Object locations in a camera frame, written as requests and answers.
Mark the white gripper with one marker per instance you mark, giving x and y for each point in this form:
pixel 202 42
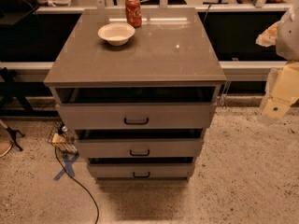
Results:
pixel 289 38

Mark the grey bottom drawer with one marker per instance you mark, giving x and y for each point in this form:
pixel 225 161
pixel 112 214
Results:
pixel 141 171

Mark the grey drawer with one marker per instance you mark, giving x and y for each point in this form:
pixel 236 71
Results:
pixel 146 148
pixel 79 117
pixel 141 171

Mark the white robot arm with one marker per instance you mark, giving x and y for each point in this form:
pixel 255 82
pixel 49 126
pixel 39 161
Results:
pixel 284 35

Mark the grey top drawer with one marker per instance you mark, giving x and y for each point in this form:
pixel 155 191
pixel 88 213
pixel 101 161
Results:
pixel 79 117

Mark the grey middle drawer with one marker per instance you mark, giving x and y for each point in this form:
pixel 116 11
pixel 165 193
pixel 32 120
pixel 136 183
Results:
pixel 146 148

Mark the grey drawer cabinet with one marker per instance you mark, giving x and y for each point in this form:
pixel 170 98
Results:
pixel 168 61

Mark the white bowl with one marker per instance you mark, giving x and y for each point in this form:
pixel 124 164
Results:
pixel 117 33

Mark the orange soda can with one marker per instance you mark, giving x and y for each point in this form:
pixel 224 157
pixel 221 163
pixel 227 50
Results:
pixel 133 12

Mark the black stand leg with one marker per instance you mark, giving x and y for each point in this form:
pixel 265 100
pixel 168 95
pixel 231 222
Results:
pixel 13 134

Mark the black chair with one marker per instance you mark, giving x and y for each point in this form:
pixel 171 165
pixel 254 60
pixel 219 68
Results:
pixel 13 11

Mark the wire basket with items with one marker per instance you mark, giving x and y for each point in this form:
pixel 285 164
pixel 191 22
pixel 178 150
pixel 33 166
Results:
pixel 61 137

